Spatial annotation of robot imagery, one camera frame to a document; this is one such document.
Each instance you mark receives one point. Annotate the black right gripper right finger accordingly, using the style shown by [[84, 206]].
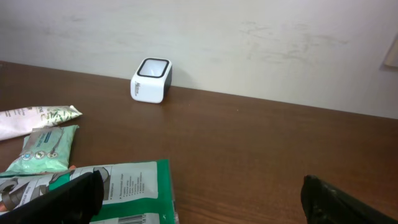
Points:
[[325, 203]]

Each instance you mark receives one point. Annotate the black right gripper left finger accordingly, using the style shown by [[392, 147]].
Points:
[[77, 201]]

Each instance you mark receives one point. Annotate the green 3M gloves package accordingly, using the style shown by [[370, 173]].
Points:
[[133, 192]]

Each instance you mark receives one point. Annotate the white barcode scanner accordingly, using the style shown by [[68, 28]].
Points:
[[152, 80]]

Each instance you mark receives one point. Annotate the teal wet wipes pack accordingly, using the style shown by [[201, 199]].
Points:
[[44, 150]]

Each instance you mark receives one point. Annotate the white bamboo print tube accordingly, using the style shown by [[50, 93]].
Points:
[[22, 121]]

